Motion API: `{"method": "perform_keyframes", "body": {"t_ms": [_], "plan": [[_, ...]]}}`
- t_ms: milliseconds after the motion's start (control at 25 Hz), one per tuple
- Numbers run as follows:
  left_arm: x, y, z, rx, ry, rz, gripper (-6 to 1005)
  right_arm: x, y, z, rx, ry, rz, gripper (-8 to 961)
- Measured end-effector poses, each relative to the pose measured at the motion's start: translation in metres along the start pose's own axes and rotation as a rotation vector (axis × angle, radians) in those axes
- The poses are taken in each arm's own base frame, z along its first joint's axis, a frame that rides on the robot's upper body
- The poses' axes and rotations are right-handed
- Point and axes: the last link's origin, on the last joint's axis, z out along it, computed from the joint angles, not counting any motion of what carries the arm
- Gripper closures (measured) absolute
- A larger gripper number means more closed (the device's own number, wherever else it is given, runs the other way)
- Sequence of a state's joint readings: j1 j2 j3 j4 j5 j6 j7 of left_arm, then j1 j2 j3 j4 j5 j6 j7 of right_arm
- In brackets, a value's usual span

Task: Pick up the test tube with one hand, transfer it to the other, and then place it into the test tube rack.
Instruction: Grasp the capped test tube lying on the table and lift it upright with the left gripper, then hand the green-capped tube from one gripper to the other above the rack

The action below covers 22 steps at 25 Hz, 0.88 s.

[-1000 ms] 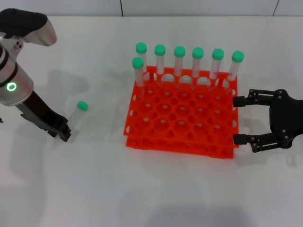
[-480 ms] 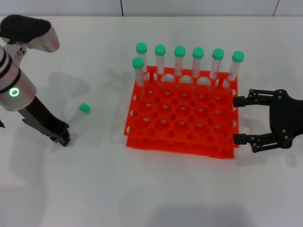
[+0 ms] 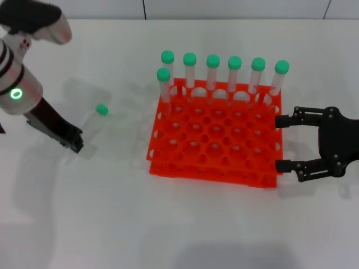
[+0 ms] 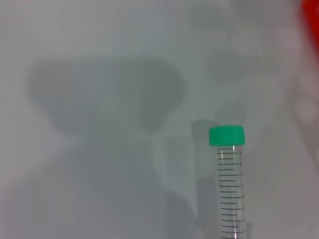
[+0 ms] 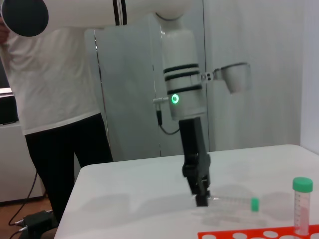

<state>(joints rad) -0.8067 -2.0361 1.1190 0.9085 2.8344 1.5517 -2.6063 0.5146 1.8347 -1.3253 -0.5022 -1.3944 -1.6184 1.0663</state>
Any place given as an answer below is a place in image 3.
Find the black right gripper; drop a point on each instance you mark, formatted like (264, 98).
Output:
(336, 140)

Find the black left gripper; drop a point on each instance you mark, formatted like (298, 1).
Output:
(47, 117)

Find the clear green-capped test tube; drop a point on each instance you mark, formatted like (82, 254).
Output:
(234, 62)
(212, 60)
(167, 56)
(189, 59)
(258, 64)
(163, 74)
(281, 66)
(101, 110)

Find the orange test tube rack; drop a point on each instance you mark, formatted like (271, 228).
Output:
(213, 159)

